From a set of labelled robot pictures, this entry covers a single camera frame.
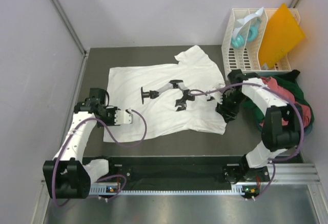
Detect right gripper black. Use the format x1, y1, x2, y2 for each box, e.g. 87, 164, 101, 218
216, 91, 247, 123

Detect white printed t shirt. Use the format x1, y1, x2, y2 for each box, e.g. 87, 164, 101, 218
104, 46, 227, 142

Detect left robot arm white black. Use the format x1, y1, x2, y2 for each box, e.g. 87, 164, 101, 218
43, 88, 119, 199

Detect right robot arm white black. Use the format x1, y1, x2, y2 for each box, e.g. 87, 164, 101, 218
216, 69, 303, 184

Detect white plastic file organizer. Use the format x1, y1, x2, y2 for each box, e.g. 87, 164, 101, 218
221, 8, 292, 76

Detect green t shirt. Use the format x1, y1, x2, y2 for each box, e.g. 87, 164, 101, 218
243, 70, 315, 136

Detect teal white headphones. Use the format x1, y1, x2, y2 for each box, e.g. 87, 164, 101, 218
231, 7, 264, 49

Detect pink t shirt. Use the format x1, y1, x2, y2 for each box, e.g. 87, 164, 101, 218
261, 76, 314, 128

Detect orange plastic folder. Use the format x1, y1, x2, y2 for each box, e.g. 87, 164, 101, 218
258, 3, 305, 70

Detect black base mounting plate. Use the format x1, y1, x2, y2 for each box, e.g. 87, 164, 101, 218
81, 156, 270, 184

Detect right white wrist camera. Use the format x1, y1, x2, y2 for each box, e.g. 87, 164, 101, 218
206, 91, 223, 104

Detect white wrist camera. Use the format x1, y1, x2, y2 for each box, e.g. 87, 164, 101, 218
206, 91, 223, 104
114, 109, 133, 126

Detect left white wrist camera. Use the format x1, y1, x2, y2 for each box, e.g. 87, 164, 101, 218
114, 109, 133, 126

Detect aluminium corner post left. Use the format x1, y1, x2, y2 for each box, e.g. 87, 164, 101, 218
50, 0, 87, 56

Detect grey slotted cable duct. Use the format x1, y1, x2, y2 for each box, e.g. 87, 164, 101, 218
89, 184, 259, 197

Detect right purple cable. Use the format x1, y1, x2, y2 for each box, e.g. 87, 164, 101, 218
188, 83, 305, 201

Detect purple cable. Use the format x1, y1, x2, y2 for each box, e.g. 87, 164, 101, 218
188, 83, 305, 201
52, 110, 148, 207

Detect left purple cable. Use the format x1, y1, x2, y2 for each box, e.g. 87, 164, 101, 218
52, 110, 148, 207

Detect aluminium frame rail front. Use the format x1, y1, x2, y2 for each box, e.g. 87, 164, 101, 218
40, 164, 322, 185

